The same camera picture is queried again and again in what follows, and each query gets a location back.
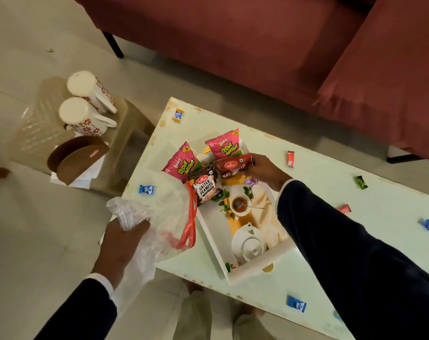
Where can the person's left hand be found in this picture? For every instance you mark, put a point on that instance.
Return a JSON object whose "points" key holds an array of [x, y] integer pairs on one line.
{"points": [[118, 251]]}

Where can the person's right hand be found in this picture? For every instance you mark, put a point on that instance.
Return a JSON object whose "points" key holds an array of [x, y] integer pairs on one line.
{"points": [[271, 171]]}

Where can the red candy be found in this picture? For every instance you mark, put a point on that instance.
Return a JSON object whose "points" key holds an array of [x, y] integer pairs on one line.
{"points": [[290, 159], [344, 209]]}

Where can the maroon and yellow snack packet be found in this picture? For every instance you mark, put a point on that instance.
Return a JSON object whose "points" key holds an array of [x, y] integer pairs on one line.
{"points": [[232, 164]]}

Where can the clear zip bag red seal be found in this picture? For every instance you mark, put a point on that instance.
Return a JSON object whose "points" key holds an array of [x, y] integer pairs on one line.
{"points": [[157, 237]]}

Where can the pink snack packet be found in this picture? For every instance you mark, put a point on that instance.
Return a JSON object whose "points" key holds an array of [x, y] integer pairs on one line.
{"points": [[223, 145], [180, 162]]}

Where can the salted peanuts packet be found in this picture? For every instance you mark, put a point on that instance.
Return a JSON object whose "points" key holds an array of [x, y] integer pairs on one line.
{"points": [[204, 185]]}

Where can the white printed tray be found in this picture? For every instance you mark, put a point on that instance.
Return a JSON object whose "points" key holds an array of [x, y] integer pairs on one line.
{"points": [[218, 237]]}

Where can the bright green candy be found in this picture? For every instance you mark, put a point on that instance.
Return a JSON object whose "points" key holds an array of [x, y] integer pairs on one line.
{"points": [[360, 182]]}

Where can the brown napkin holder with napkins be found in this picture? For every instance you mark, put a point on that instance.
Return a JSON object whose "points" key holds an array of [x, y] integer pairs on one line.
{"points": [[79, 164]]}

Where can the yellow and blue candy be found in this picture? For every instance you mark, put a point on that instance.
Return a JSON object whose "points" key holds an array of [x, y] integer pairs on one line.
{"points": [[178, 115]]}

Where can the white floral mug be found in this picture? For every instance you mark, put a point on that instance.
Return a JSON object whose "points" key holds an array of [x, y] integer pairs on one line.
{"points": [[83, 84], [79, 115]]}

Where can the person's right forearm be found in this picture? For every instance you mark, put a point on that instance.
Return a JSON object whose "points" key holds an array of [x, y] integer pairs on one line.
{"points": [[359, 265]]}

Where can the person's left forearm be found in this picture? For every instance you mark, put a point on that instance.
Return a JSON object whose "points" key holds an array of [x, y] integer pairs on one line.
{"points": [[79, 315]]}

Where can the white coffee table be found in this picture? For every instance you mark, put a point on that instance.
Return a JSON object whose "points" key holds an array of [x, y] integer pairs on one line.
{"points": [[324, 194]]}

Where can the person's right leg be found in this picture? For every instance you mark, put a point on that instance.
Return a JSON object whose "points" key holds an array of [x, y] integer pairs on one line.
{"points": [[250, 325]]}

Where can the red sofa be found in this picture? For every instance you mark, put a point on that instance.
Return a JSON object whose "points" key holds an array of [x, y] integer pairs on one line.
{"points": [[235, 38]]}

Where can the beige plastic stool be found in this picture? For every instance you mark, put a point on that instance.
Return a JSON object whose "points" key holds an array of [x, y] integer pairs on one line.
{"points": [[40, 130]]}

